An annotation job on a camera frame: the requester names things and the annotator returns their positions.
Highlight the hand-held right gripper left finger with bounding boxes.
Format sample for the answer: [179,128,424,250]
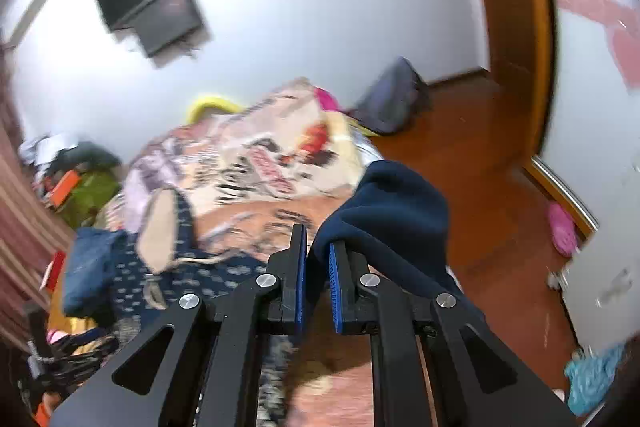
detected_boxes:
[50,223,308,427]

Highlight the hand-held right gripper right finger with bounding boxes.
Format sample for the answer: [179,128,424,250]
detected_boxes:
[327,239,581,427]

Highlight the navy garment with patterned band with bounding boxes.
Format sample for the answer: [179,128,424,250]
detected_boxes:
[305,160,487,325]

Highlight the navy dotted hooded garment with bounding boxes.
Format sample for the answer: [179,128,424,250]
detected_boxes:
[107,187,273,328]

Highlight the newspaper print blanket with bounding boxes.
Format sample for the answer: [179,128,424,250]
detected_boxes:
[100,77,386,427]

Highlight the bright pink cloth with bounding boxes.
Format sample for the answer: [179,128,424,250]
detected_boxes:
[314,88,341,112]

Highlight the grey backpack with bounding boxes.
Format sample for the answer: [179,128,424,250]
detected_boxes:
[347,57,433,135]

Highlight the yellow pillow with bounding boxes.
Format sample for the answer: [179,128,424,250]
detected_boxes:
[186,94,241,125]

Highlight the blue jeans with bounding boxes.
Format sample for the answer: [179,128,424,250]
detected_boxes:
[62,227,131,318]

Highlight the green bag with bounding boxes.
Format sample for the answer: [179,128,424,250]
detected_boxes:
[62,169,121,228]

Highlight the yellow blanket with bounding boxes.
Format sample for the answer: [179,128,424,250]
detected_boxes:
[47,297,103,335]

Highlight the pink slipper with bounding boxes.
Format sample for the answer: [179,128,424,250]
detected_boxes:
[546,202,581,258]

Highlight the red box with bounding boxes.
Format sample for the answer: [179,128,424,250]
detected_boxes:
[40,252,66,290]

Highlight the orange box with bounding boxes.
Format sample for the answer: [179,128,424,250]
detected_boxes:
[47,171,83,208]

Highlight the pile of mixed clutter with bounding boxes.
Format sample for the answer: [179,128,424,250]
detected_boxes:
[17,132,121,188]

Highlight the teal cloth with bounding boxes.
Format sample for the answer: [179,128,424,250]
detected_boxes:
[565,344,626,415]

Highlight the striped curtain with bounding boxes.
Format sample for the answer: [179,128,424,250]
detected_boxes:
[0,47,76,348]

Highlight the brown wooden door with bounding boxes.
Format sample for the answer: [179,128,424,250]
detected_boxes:
[457,0,558,158]

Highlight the metal floor rail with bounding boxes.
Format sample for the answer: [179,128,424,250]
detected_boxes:
[524,156,599,235]

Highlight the pink wall decoration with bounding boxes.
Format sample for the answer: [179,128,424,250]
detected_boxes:
[555,0,640,92]

